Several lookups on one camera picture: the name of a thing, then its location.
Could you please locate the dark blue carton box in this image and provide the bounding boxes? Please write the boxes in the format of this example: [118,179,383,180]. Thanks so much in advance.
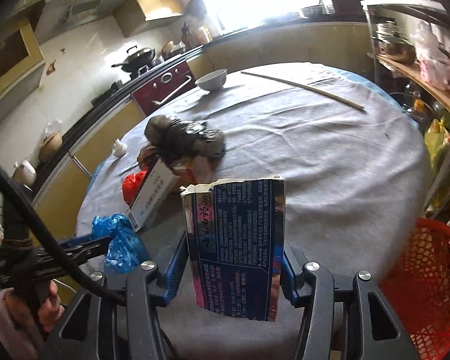
[181,175,285,322]

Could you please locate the steel pot on rack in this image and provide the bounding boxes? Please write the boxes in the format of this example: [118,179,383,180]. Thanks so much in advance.
[381,39,416,64]

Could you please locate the red plastic mesh basket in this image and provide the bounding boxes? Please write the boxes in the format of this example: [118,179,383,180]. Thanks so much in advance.
[379,218,450,359]

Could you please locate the range hood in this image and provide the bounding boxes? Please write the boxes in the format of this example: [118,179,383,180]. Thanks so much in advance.
[34,0,125,45]

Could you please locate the black wok with lid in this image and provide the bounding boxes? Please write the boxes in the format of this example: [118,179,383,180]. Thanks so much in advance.
[111,46,156,74]

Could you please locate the metal storage rack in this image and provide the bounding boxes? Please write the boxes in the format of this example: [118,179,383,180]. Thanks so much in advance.
[361,0,450,218]

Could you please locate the white medicine box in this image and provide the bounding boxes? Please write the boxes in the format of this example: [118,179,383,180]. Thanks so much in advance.
[126,159,179,232]

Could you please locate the white ceramic bowl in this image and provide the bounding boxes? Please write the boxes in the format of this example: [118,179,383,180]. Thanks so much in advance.
[195,69,227,92]

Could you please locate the person's left hand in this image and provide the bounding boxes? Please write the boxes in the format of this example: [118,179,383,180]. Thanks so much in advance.
[5,281,65,333]

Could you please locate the brown clay pot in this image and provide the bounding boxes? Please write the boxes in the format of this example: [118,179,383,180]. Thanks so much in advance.
[38,133,62,163]

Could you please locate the long thin wooden stick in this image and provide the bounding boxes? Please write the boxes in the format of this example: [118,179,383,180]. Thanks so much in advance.
[242,71,365,112]

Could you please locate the red plastic bag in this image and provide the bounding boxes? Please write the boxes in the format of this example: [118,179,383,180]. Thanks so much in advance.
[122,168,149,206]

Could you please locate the black cable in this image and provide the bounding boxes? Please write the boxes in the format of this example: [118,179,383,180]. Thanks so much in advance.
[0,153,127,307]

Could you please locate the grey dusty rag clump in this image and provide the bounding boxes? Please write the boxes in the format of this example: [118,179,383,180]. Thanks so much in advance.
[145,115,226,163]

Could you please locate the grey tablecloth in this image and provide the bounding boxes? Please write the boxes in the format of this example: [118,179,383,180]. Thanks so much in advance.
[74,61,433,360]

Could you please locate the black microwave oven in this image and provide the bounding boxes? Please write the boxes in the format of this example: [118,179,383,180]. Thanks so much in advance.
[321,0,364,16]

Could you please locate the pink white plastic bag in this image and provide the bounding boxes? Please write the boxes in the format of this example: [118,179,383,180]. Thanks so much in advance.
[413,21,450,91]

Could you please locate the white tissue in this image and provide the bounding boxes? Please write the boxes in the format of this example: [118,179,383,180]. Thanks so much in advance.
[112,138,128,158]

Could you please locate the blue under-tablecloth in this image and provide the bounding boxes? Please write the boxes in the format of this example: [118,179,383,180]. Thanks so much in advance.
[86,161,105,196]

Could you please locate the blue plastic bag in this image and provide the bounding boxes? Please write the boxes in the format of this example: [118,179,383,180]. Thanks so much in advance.
[91,214,149,275]

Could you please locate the cooking oil bottle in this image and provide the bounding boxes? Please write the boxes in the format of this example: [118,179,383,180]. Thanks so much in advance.
[408,98,433,133]

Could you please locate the dark red built-in oven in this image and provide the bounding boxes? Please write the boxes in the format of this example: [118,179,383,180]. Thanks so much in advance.
[131,62,195,116]

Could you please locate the yellow upper cabinet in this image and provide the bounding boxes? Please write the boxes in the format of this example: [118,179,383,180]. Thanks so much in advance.
[0,19,45,103]

